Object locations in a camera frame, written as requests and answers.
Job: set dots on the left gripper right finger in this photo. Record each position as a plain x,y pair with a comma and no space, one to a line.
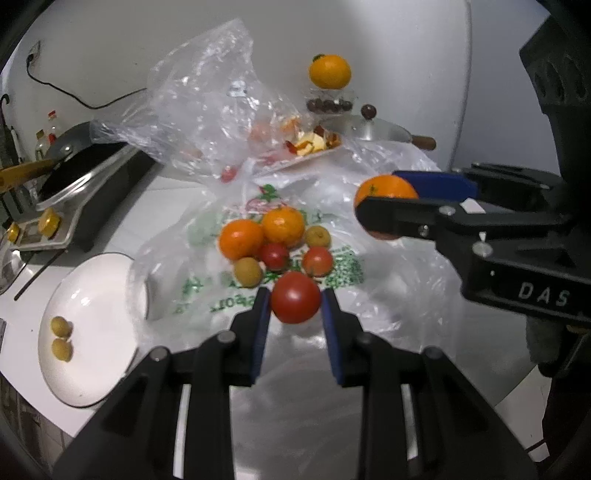
421,417

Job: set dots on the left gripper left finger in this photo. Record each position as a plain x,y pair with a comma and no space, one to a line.
132,435

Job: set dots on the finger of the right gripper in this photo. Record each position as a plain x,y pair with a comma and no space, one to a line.
508,187
389,218

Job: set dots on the orange mandarin front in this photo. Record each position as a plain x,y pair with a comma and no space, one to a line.
387,186

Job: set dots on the orange mandarin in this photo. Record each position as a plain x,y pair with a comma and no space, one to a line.
387,186
240,238
284,225

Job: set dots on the green longan front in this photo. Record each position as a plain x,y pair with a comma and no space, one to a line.
62,349

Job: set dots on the green longan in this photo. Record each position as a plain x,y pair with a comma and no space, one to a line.
248,272
60,327
62,349
317,236

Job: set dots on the green longan back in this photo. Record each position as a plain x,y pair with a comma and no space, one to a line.
317,236

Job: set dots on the red tomato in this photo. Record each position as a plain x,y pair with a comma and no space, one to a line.
275,256
295,298
317,262

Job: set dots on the red tomato front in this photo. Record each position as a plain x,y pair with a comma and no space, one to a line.
295,298

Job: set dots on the orange mandarin back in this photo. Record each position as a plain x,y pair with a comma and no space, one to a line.
284,225

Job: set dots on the red tomato back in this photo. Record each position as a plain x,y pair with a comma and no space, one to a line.
275,256

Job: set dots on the steel pot lid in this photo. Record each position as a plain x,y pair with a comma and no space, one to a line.
367,127

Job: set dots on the white round plate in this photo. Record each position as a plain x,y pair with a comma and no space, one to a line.
92,300

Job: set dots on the plate of fruit peels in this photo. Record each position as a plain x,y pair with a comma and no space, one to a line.
305,144

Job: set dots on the orange on glass stand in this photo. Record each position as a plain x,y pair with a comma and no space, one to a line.
330,72

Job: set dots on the grey phone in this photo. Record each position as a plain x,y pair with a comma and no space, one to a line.
3,325

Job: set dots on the black chopstick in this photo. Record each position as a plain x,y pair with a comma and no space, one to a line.
36,275

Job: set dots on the steel induction cooker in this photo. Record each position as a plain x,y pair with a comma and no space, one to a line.
79,196

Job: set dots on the clear plastic bag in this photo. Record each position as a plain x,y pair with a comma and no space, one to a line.
204,111

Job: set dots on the oil bottle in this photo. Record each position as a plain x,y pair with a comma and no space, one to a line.
42,145

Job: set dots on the red capped bottle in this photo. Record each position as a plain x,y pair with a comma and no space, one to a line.
54,129

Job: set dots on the black wok wooden handle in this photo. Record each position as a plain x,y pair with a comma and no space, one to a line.
46,156

